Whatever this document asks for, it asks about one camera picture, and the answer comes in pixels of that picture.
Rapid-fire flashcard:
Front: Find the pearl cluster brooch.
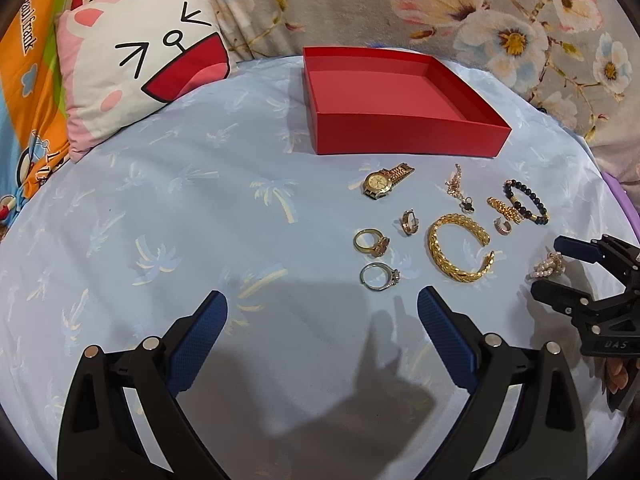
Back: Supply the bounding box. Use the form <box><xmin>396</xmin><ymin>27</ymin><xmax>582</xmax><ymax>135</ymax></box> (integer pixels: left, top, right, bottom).
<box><xmin>526</xmin><ymin>248</ymin><xmax>566</xmax><ymax>281</ymax></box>

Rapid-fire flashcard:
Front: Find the gold braided cuff bangle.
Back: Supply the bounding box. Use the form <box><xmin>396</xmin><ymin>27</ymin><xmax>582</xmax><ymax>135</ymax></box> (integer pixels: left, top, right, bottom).
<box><xmin>426</xmin><ymin>214</ymin><xmax>496</xmax><ymax>283</ymax></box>

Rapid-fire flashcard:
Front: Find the small gold hoop earring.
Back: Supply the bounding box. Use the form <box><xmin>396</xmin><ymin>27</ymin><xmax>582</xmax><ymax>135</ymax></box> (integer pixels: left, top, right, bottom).
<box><xmin>400</xmin><ymin>209</ymin><xmax>420</xmax><ymax>236</ymax></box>

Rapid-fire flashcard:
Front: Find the floral beige blanket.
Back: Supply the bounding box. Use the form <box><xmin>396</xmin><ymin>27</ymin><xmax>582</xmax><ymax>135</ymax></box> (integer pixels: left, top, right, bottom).
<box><xmin>213</xmin><ymin>0</ymin><xmax>639</xmax><ymax>182</ymax></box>

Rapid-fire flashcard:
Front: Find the light blue palm print sheet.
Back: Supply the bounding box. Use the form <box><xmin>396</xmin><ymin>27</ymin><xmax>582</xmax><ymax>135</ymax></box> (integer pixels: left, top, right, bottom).
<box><xmin>1</xmin><ymin>58</ymin><xmax>634</xmax><ymax>479</ymax></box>

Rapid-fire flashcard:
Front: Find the gold wristwatch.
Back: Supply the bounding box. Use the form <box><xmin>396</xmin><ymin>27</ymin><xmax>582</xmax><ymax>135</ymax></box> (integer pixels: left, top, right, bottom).
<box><xmin>361</xmin><ymin>162</ymin><xmax>414</xmax><ymax>200</ymax></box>

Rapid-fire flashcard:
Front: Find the red cardboard box tray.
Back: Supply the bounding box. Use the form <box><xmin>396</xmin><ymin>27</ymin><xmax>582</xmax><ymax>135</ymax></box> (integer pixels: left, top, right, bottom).
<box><xmin>303</xmin><ymin>47</ymin><xmax>511</xmax><ymax>158</ymax></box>

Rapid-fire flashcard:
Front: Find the colourful cartoon bedsheet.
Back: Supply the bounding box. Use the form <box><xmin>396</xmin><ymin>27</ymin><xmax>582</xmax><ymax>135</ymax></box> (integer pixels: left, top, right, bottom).
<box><xmin>1</xmin><ymin>0</ymin><xmax>92</xmax><ymax>233</ymax></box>

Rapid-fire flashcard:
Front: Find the cartoon cat face pillow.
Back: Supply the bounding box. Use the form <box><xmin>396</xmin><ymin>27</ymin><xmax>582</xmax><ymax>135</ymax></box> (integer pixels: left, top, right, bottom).
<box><xmin>56</xmin><ymin>0</ymin><xmax>235</xmax><ymax>162</ymax></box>

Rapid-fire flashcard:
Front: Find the black gold beaded bracelet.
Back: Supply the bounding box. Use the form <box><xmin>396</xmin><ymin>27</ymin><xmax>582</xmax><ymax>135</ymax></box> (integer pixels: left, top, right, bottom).
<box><xmin>502</xmin><ymin>179</ymin><xmax>550</xmax><ymax>226</ymax></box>

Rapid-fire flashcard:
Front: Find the gold textured band ring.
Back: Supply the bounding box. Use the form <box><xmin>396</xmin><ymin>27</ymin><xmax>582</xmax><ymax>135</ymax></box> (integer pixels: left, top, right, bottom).
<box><xmin>486</xmin><ymin>196</ymin><xmax>523</xmax><ymax>222</ymax></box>

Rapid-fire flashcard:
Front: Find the rose gold chain clover pendant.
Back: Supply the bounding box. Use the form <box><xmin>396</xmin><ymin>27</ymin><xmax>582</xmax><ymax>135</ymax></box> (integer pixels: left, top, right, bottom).
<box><xmin>445</xmin><ymin>164</ymin><xmax>475</xmax><ymax>214</ymax></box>

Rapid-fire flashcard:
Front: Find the silver ring with stone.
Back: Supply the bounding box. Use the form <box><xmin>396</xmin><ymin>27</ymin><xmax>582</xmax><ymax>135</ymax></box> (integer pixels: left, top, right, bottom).
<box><xmin>358</xmin><ymin>261</ymin><xmax>402</xmax><ymax>293</ymax></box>

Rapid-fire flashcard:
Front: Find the gold ring with stone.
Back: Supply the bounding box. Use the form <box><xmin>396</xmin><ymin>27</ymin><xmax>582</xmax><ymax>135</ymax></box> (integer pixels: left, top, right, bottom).
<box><xmin>352</xmin><ymin>227</ymin><xmax>392</xmax><ymax>259</ymax></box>

